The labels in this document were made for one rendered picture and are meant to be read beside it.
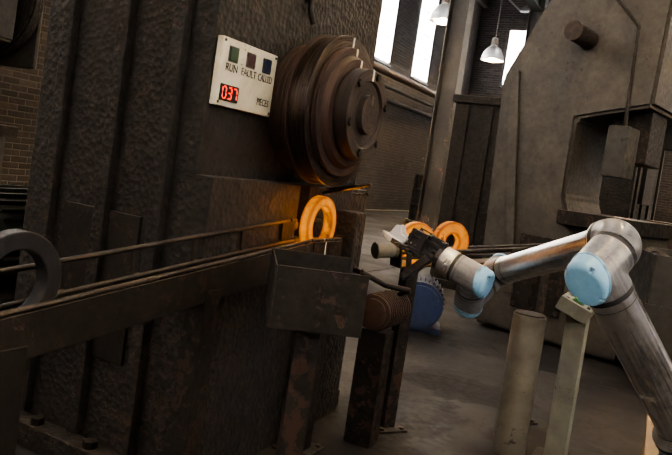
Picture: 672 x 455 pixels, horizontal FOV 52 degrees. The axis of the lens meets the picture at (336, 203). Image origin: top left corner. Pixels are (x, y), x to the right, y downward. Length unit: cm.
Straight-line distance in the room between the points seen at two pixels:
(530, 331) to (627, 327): 82
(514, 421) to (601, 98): 252
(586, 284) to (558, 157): 298
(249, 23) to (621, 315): 123
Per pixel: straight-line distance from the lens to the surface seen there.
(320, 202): 213
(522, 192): 474
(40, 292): 139
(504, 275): 218
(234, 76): 189
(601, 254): 172
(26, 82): 894
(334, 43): 208
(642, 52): 459
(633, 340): 181
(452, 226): 264
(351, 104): 202
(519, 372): 260
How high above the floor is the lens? 94
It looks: 3 degrees down
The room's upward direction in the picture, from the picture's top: 8 degrees clockwise
